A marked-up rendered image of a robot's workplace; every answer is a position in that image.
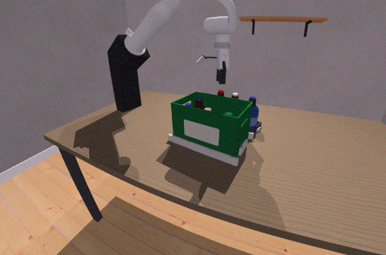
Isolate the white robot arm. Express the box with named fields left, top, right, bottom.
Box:
left=124, top=0, right=237, bottom=65

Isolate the green crate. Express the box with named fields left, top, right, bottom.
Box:
left=172, top=92, right=253, bottom=157

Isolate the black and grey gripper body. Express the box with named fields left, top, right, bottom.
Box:
left=214, top=48, right=229, bottom=71

